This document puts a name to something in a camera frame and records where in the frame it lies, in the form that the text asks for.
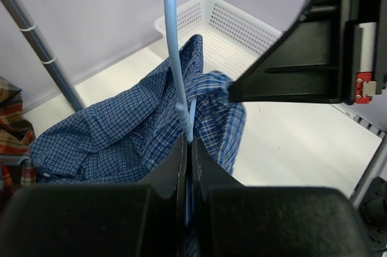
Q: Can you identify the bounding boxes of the blue hanger of blue shirt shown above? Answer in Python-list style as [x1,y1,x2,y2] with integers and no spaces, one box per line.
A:
[163,0,198,230]

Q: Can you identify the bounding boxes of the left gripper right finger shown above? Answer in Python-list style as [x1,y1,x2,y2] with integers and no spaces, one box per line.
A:
[191,139,374,256]

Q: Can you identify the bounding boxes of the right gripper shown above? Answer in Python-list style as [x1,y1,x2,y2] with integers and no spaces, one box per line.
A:
[229,0,386,105]

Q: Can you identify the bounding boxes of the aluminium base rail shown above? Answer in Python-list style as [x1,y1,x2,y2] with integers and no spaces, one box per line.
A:
[333,101,386,207]

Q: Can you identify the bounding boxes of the white and metal clothes rack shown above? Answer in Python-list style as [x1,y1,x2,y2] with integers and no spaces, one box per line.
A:
[1,0,85,111]

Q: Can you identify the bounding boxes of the white plastic basket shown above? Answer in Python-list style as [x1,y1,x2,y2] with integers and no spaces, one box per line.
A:
[154,0,284,80]

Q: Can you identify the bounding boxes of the red plaid shirt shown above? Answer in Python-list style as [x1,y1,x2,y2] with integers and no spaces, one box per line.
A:
[1,78,36,209]

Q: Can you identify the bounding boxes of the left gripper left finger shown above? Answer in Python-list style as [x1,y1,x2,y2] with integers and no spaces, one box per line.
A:
[1,137,187,256]

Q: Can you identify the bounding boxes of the blue checked shirt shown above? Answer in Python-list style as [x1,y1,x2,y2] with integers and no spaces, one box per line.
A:
[29,33,247,257]

